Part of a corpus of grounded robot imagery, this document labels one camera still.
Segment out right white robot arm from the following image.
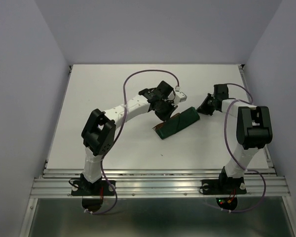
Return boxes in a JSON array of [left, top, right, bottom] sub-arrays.
[[197, 83, 273, 193]]

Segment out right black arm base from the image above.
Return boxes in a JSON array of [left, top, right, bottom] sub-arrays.
[[199, 173, 247, 196]]

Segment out dark green cloth napkin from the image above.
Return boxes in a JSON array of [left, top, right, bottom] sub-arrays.
[[155, 107, 200, 140]]

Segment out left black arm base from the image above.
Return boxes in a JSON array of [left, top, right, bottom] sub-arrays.
[[69, 176, 114, 197]]

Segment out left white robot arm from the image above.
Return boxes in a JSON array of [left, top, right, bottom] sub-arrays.
[[81, 81, 187, 195]]

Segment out brown wooden fork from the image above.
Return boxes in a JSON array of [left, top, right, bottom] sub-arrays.
[[152, 113, 181, 131]]

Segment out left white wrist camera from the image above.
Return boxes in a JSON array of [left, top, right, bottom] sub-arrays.
[[174, 86, 187, 104]]

